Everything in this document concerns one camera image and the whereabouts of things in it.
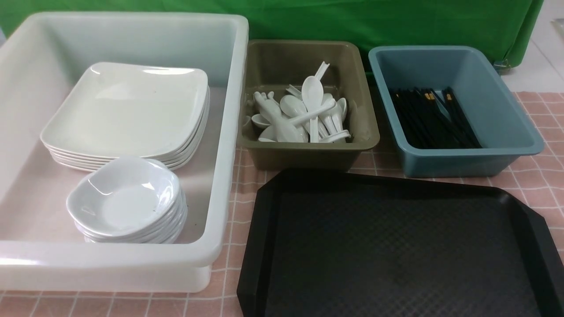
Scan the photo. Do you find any white ceramic soup spoon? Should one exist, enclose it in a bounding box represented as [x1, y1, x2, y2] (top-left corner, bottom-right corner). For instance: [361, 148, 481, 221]
[253, 92, 307, 143]

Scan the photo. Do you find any white square rice plate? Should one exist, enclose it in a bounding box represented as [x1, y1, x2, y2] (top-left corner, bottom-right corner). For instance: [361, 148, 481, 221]
[40, 62, 209, 159]

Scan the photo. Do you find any small white square bowl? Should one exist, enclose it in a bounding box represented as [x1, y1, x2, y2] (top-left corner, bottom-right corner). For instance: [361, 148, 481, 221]
[66, 157, 181, 238]

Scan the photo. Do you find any long white spoon in bin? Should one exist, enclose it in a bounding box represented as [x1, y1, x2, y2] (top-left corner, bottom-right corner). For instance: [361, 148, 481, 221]
[280, 96, 336, 126]

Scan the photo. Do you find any upright white spoon in bin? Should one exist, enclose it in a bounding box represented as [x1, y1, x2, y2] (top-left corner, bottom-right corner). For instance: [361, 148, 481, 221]
[301, 76, 324, 143]

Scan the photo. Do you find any black plastic serving tray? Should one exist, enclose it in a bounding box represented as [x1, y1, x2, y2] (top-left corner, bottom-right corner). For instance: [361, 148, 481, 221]
[236, 169, 564, 317]

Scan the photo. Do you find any olive green plastic bin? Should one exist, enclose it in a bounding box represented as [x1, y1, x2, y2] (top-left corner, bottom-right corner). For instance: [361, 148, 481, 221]
[238, 40, 381, 171]

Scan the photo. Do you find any lower white bowls stack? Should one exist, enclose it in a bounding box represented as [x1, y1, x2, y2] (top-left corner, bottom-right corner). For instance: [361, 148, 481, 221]
[74, 188, 189, 243]

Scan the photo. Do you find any black chopsticks pile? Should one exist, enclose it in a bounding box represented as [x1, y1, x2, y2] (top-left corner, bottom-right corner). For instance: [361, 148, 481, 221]
[388, 87, 482, 150]

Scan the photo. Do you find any blue plastic bin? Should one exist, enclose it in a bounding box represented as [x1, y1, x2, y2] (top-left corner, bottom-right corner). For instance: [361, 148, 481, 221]
[368, 46, 544, 178]

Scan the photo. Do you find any lower white plates stack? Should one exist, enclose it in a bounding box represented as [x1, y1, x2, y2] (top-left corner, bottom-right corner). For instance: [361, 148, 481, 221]
[42, 87, 210, 171]

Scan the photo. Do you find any large white plastic tub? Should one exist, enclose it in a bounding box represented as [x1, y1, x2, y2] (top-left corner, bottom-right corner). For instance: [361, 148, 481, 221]
[1, 12, 249, 293]

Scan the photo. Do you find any green backdrop cloth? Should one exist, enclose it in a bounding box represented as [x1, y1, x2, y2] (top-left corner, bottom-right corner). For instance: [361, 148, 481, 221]
[1, 0, 543, 67]

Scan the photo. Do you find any pink checked tablecloth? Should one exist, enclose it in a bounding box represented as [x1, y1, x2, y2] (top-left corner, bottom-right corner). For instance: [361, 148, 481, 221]
[1, 92, 564, 317]

